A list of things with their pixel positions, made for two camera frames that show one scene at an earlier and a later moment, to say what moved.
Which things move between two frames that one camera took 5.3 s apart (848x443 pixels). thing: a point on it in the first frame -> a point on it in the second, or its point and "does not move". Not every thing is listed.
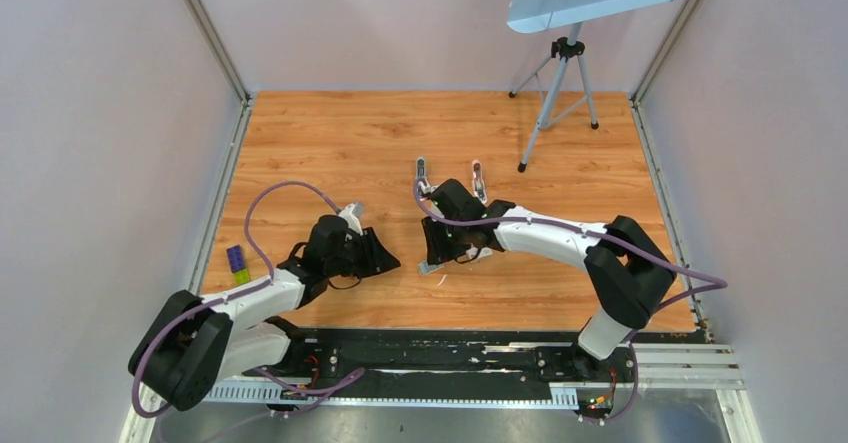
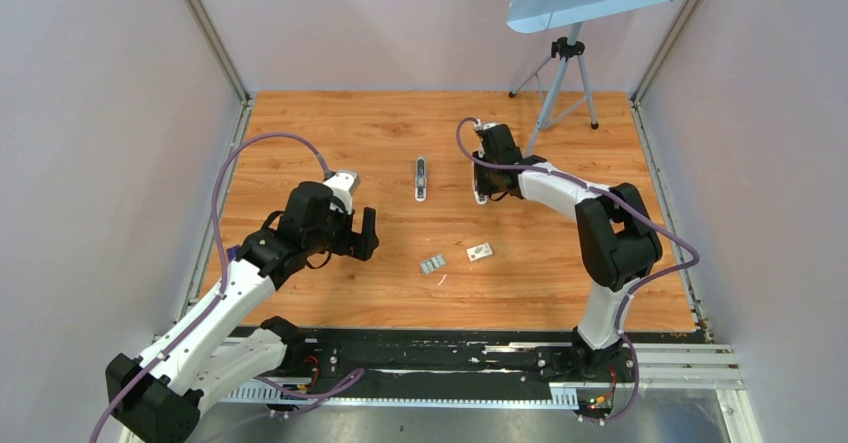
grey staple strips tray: x=424 y=268 does not move
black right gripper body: x=452 y=193 -> x=483 y=179
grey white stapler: x=421 y=166 does not move
